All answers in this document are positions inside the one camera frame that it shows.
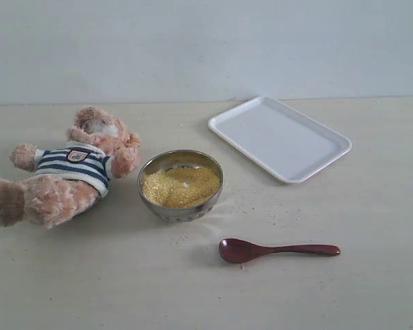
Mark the dark red wooden spoon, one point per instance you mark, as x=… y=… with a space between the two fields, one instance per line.
x=241 y=251

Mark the plush teddy bear striped sweater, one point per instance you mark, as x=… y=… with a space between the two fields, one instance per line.
x=67 y=181

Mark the stainless steel bowl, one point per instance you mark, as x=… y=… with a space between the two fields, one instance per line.
x=182 y=158

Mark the yellow millet grains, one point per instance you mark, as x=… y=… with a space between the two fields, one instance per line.
x=181 y=187

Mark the white plastic tray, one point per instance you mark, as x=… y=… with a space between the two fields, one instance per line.
x=287 y=144

